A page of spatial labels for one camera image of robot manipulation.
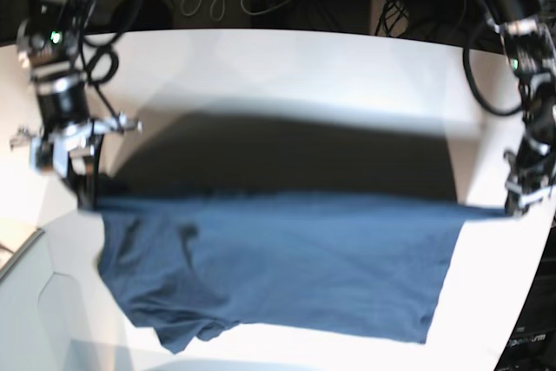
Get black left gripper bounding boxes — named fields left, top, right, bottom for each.
left=504, top=136, right=555, bottom=217

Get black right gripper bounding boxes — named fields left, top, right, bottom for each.
left=36, top=79, right=104, bottom=209

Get dark navy t-shirt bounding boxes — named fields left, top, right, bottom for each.
left=96, top=193, right=506, bottom=354

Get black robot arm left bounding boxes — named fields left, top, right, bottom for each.
left=462, top=0, right=555, bottom=216

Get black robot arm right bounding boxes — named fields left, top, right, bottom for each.
left=10, top=0, right=142, bottom=209

